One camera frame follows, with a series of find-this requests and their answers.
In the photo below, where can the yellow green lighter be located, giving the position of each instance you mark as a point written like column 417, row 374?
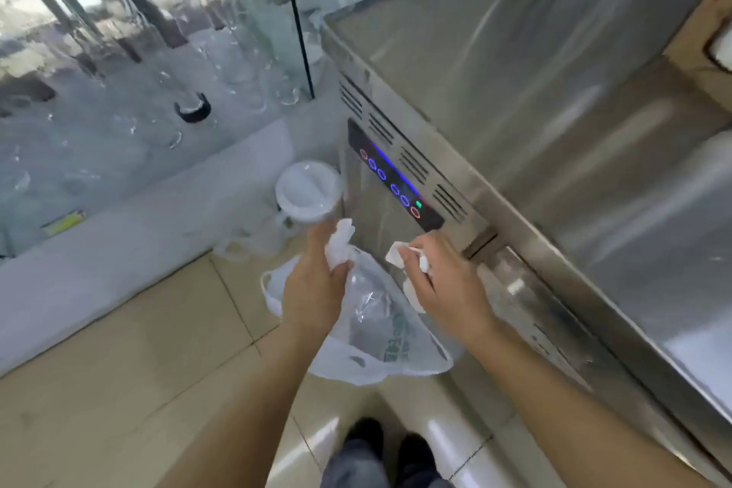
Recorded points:
column 64, row 223

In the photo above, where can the person's right forearm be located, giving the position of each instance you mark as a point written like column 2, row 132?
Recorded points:
column 572, row 419

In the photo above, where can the person's left hand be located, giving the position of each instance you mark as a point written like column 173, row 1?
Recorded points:
column 311, row 290

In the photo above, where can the person's left forearm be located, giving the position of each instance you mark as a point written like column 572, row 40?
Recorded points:
column 240, row 419

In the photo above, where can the person's left fingers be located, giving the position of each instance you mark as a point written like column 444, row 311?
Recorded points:
column 337, row 276

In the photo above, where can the person's right fingers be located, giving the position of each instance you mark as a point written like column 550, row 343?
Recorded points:
column 416, row 262

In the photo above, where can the black round base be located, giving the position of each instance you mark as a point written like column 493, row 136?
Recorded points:
column 193, row 108

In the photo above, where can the clear plastic bag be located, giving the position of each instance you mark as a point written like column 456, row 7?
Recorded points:
column 380, row 327

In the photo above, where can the black control panel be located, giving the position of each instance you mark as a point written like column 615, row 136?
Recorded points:
column 394, row 184

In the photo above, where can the glass display cabinet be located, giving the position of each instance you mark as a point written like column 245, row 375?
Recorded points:
column 143, row 76

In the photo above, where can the person's grey trousers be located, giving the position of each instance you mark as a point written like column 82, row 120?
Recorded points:
column 371, row 470

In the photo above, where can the person's right hand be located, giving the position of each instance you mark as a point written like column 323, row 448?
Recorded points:
column 452, row 290

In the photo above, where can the person's shoe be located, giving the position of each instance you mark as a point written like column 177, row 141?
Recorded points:
column 366, row 436
column 416, row 450

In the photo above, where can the person's left shoe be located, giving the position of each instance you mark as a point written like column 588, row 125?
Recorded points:
column 366, row 436

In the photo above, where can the person's right shoe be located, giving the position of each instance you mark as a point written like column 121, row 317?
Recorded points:
column 416, row 450

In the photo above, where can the stainless steel ice machine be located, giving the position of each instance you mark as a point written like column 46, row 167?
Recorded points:
column 543, row 133

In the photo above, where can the clear plastic pitcher white lid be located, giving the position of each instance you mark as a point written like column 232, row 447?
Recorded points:
column 286, row 213

